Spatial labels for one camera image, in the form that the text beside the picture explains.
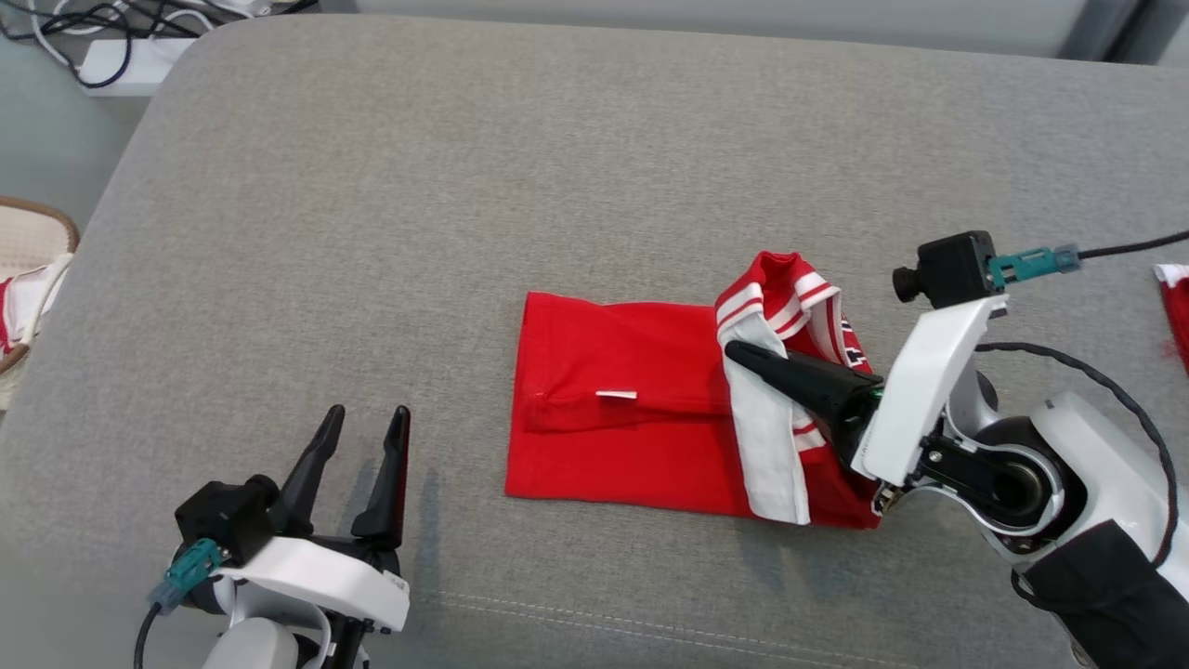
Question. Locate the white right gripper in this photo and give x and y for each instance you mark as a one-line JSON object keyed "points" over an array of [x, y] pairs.
{"points": [[929, 372]]}

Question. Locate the teal camera connector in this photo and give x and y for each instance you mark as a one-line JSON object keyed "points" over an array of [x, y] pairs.
{"points": [[1031, 265], [190, 567]]}

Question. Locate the grey partition post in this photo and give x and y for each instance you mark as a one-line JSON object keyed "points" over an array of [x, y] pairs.
{"points": [[1101, 28], [1172, 32]]}

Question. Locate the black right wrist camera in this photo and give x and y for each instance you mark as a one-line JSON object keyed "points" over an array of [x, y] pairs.
{"points": [[952, 269]]}

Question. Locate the teal right camera connector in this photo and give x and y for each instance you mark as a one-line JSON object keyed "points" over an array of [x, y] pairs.
{"points": [[1031, 265]]}

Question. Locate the red jersey white striped sleeves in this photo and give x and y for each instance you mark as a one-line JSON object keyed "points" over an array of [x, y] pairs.
{"points": [[632, 372]]}

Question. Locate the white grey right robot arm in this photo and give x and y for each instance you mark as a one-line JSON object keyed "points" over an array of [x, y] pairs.
{"points": [[1096, 483]]}

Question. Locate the red shorts white trim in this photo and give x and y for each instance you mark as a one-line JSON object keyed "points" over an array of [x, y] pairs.
{"points": [[1178, 316]]}

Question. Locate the grey fabric sofa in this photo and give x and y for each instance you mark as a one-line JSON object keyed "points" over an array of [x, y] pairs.
{"points": [[464, 232]]}

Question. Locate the cream perforated laundry basket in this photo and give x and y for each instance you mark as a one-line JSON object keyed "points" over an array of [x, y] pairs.
{"points": [[32, 232]]}

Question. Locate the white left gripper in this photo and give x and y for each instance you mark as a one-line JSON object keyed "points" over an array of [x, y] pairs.
{"points": [[316, 576]]}

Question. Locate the teal left camera connector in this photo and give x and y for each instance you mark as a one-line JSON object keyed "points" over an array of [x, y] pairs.
{"points": [[190, 567]]}

